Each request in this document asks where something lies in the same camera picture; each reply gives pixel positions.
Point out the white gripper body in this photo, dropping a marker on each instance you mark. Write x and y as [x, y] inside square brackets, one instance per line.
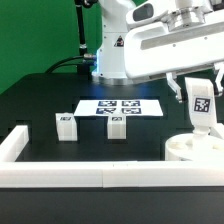
[173, 36]

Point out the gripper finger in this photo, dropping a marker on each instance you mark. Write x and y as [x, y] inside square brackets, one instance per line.
[219, 75]
[171, 81]

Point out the white round stool seat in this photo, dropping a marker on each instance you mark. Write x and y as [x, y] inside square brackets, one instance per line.
[192, 147]

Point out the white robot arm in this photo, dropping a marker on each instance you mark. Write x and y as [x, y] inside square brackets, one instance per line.
[110, 67]

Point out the white marker sheet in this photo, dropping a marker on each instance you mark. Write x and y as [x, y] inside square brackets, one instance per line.
[132, 107]

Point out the white U-shaped fence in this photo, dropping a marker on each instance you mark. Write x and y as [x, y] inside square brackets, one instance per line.
[15, 174]

